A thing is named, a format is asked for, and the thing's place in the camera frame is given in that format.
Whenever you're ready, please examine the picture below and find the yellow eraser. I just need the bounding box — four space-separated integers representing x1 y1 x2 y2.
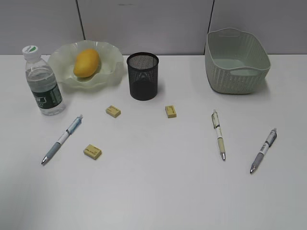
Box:
165 105 177 118
83 144 102 160
106 105 121 118

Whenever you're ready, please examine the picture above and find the blue grey pen left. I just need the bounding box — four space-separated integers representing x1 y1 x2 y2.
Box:
41 115 83 165

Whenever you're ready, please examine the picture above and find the pale green wavy plate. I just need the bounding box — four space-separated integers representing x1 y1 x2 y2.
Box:
48 40 124 89

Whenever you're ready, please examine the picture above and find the clear water bottle green label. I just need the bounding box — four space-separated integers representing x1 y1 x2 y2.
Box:
22 45 65 115

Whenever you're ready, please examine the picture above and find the black mesh pen holder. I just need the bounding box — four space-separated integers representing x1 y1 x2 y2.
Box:
127 52 159 101

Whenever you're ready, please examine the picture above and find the yellow eraser upper left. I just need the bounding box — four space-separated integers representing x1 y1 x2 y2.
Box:
106 105 121 118

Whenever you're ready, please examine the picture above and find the yellow mango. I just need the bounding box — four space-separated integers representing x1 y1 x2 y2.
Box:
73 49 100 78

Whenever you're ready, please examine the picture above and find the pale green woven basket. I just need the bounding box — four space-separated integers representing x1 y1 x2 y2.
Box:
205 28 271 94

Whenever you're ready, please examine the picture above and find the beige white pen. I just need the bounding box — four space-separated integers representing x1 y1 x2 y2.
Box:
211 110 226 161

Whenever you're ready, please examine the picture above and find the yellow eraser lower left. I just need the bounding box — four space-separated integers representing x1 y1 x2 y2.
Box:
83 144 102 160

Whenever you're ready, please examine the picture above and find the yellow eraser upper right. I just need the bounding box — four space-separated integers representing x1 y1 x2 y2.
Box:
165 105 177 118

